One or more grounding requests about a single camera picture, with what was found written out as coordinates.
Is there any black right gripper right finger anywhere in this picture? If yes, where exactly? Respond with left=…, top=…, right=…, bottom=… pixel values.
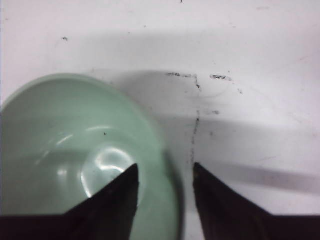
left=193, top=162, right=320, bottom=240

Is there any green bowl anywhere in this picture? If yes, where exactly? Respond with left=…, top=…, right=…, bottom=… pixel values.
left=0, top=73, right=183, bottom=240

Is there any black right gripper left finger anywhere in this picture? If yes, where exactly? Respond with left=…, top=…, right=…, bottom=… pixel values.
left=0, top=164, right=139, bottom=240

